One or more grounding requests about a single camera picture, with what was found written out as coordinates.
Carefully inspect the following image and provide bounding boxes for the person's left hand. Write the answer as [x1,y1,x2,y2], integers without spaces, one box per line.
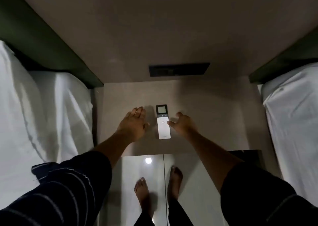
[116,106,150,143]

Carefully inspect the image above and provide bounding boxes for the person's right hand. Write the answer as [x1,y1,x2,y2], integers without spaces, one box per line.
[167,112,200,137]

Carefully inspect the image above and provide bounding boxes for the person's right forearm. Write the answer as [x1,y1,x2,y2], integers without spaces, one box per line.
[184,131,243,193]

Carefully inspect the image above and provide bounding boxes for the person's left forearm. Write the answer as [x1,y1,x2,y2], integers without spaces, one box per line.
[93,130,136,170]

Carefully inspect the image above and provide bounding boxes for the white remote control with screen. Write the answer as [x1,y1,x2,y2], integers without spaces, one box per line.
[156,105,170,140]

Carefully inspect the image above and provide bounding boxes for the beige bedside table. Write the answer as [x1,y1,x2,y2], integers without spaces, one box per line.
[96,76,282,178]

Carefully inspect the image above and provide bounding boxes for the person's right foot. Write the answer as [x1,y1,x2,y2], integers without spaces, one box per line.
[167,165,184,202]

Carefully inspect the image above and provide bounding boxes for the person's foot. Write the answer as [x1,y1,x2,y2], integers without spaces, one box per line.
[167,165,184,202]
[134,177,151,215]

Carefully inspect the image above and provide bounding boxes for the person's left foot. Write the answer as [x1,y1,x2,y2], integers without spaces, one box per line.
[134,177,151,215]

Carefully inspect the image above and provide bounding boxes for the dark trousers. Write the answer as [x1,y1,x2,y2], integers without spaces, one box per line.
[134,198,195,226]

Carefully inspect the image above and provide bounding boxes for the dark striped shirt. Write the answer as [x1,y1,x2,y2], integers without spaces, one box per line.
[0,150,318,226]

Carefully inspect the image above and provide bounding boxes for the white bed sheet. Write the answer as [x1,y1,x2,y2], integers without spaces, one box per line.
[0,40,94,210]
[257,62,318,208]

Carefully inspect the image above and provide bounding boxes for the dark green headboard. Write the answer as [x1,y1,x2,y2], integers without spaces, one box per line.
[0,0,104,89]
[249,27,318,85]

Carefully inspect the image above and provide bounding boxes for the black wall switch panel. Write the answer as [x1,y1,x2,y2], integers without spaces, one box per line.
[149,62,211,78]

